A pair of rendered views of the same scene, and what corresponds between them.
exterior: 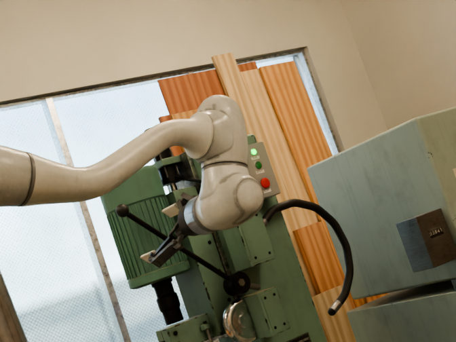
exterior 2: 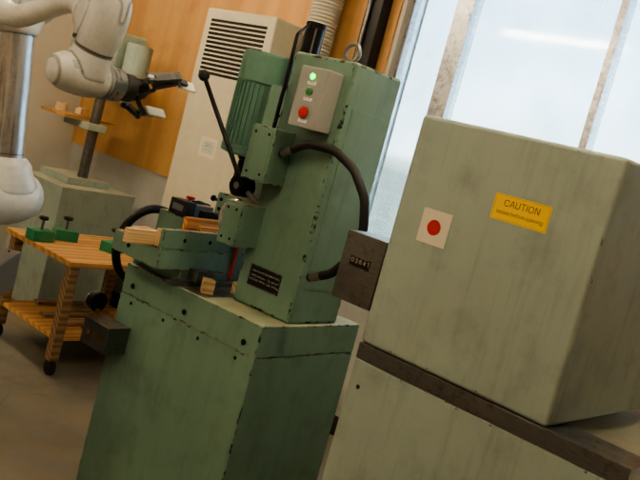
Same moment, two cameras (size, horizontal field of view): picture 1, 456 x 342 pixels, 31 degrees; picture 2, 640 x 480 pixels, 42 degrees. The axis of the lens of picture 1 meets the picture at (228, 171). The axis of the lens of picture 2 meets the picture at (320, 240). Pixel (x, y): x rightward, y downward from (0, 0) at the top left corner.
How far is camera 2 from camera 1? 2.86 m
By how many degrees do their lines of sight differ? 75
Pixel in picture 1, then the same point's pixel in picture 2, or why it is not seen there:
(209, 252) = not seen: hidden behind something
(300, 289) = (301, 236)
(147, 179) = (252, 62)
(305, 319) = (288, 264)
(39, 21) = not seen: outside the picture
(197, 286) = not seen: hidden behind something
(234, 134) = (85, 19)
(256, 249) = (250, 164)
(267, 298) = (230, 208)
